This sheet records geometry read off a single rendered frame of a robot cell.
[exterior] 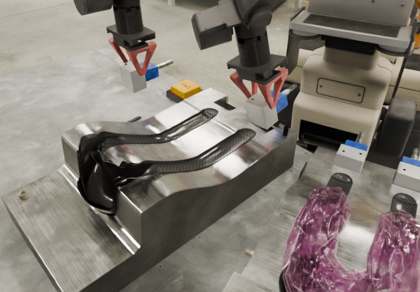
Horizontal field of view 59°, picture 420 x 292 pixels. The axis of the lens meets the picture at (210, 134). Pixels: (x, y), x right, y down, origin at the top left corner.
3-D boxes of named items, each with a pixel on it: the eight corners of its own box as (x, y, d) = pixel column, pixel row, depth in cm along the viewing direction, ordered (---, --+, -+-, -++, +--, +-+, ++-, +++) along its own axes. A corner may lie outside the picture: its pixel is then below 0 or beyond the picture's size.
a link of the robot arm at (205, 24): (275, 10, 56) (255, -37, 58) (202, 32, 55) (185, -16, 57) (264, 45, 68) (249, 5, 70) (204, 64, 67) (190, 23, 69)
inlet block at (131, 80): (167, 67, 95) (165, 47, 92) (179, 74, 92) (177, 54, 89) (122, 85, 88) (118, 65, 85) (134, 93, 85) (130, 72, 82)
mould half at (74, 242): (210, 117, 96) (210, 70, 88) (292, 166, 80) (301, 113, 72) (11, 219, 68) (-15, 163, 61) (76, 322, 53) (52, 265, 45)
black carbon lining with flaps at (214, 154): (209, 112, 85) (209, 75, 79) (262, 144, 75) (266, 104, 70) (64, 184, 66) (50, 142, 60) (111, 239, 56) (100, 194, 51)
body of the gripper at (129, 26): (130, 49, 76) (125, 12, 72) (106, 35, 82) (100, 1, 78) (157, 40, 80) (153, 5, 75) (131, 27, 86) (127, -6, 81)
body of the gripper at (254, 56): (266, 81, 66) (260, 42, 62) (227, 71, 73) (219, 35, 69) (289, 65, 69) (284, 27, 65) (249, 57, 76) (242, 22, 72)
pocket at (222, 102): (227, 109, 89) (227, 95, 87) (242, 117, 86) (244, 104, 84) (213, 115, 87) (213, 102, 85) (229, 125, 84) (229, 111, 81)
